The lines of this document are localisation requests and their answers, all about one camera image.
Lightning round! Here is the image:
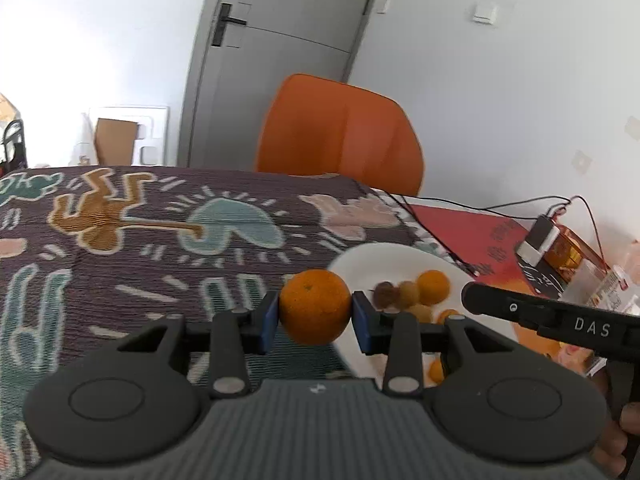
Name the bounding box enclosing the black door handle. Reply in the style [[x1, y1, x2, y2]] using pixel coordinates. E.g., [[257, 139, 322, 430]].
[[212, 2, 248, 48]]

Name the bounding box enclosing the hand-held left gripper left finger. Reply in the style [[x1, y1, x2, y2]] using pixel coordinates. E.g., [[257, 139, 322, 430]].
[[115, 290, 281, 398]]

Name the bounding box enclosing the white plate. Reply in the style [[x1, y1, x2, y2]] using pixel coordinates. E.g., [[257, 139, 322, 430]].
[[330, 242, 516, 391]]

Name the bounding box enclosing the yellow-green round fruit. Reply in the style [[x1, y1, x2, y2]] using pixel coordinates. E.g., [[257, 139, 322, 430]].
[[396, 280, 421, 307]]

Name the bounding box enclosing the white foam panel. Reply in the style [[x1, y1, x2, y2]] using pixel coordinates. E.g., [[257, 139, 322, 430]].
[[80, 105, 171, 167]]

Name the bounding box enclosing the white wall switch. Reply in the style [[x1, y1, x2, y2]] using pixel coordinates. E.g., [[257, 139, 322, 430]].
[[472, 2, 501, 26]]

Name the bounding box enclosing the red cable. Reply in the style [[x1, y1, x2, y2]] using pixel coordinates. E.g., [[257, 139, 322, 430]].
[[552, 195, 612, 272]]

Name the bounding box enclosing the peeled tangerine piece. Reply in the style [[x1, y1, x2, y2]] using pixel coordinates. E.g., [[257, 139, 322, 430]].
[[512, 327, 557, 357]]

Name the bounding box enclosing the black cable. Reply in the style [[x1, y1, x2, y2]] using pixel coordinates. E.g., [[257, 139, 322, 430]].
[[370, 190, 573, 277]]

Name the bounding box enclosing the red paper mat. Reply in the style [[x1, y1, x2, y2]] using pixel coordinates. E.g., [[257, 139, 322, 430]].
[[400, 202, 553, 292]]

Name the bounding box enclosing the dark brown round fruit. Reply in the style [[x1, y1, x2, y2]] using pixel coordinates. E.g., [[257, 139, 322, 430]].
[[373, 281, 399, 309]]

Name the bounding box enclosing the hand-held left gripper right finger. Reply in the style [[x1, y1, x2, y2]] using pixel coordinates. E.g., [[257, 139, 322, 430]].
[[351, 290, 518, 397]]

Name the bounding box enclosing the cardboard box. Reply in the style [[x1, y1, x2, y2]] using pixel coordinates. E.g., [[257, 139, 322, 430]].
[[95, 117, 139, 166]]

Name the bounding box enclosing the printed blanket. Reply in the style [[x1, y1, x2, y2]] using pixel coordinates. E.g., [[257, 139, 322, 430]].
[[0, 165, 453, 480]]

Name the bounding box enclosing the white grey power bank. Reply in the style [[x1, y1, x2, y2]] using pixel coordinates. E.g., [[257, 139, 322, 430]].
[[515, 215, 562, 267]]

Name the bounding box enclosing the person's right hand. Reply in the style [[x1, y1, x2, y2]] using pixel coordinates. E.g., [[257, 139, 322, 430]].
[[592, 367, 640, 479]]

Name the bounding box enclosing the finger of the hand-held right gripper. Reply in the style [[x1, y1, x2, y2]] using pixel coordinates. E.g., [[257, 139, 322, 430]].
[[461, 281, 557, 332]]

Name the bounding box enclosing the large orange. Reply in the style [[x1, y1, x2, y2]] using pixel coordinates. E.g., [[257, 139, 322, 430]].
[[278, 269, 353, 346]]

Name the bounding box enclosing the orange chair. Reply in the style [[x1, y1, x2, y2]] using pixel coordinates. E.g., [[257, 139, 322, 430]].
[[255, 74, 426, 197]]

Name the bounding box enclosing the printed packet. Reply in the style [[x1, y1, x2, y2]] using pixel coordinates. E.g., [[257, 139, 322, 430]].
[[589, 260, 640, 313]]

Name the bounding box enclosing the orange box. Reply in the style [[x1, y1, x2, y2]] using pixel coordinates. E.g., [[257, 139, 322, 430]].
[[542, 225, 608, 293]]

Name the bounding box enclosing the grey door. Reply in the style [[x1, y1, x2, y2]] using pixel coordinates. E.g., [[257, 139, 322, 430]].
[[177, 0, 390, 170]]

